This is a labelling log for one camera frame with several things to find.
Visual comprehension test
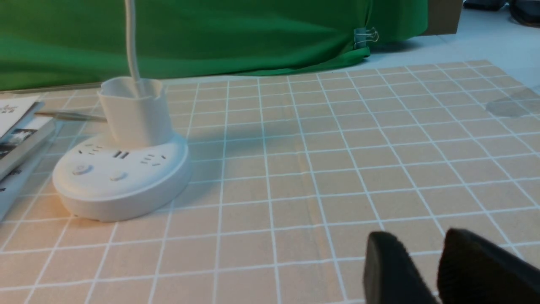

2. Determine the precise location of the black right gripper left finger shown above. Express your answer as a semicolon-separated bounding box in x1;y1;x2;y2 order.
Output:
363;231;437;304

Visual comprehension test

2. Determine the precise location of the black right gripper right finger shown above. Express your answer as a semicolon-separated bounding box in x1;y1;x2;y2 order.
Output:
437;228;540;304

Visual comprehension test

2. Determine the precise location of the white desk lamp with sockets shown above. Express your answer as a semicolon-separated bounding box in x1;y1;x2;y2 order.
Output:
52;0;192;223

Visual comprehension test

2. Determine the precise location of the beige checkered tablecloth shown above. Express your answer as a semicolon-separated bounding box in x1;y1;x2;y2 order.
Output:
1;60;540;304

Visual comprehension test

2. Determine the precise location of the silver binder clip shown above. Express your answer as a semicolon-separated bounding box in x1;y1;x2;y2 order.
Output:
353;27;379;49

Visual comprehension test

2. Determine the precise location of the brown cardboard box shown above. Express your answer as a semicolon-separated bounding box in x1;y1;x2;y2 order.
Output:
422;0;463;36

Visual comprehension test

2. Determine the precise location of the lower photo-cover brochure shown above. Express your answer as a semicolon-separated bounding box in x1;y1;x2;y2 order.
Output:
0;116;56;219

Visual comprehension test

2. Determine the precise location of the white Nanoradar product brochure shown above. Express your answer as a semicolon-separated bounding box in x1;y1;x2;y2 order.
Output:
0;96;44;138

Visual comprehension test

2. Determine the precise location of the green backdrop cloth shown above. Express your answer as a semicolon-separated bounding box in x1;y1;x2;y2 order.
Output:
0;0;428;90

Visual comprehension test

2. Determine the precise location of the grey lamp power cable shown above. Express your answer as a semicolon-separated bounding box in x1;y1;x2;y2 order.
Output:
35;111;107;123

